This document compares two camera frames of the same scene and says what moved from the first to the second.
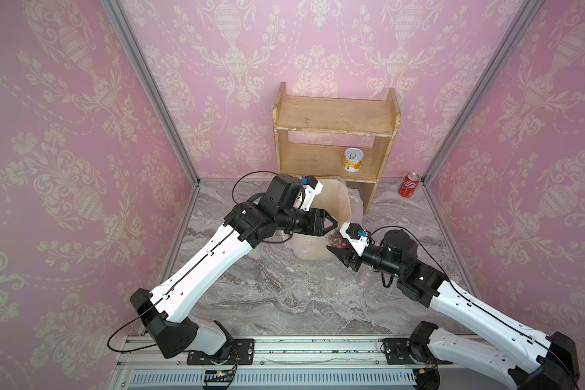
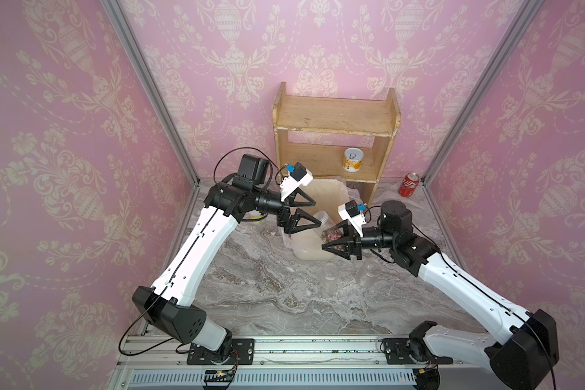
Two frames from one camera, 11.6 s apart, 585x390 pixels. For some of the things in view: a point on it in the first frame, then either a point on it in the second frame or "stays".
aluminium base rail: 292,364 stays
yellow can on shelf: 353,159 stays
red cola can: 409,184 stays
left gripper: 316,225 -> 290,223
